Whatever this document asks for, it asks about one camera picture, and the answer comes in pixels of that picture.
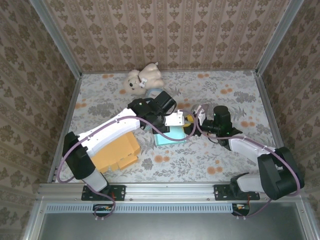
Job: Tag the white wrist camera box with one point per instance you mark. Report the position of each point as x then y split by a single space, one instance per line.
200 112
175 118

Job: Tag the orange paper box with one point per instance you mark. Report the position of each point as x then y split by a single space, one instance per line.
117 152

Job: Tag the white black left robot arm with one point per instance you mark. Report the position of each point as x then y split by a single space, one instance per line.
107 132

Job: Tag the aluminium frame post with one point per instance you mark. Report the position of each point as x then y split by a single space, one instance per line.
57 40
277 37

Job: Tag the cream plush dog toy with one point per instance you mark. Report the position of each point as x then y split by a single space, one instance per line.
140 80

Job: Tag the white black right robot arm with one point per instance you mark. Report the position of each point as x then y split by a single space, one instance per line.
275 170

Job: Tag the floral patterned table cover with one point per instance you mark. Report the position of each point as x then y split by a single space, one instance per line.
200 160

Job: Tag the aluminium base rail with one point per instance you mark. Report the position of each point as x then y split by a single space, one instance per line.
170 191

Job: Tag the grey metal panel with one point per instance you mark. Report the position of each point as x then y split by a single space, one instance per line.
175 227

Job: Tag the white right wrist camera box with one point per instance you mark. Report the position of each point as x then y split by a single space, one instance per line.
200 112

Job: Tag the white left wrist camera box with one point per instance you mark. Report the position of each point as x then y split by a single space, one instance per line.
175 118

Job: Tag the light blue paper box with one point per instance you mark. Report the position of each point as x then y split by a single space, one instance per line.
172 136

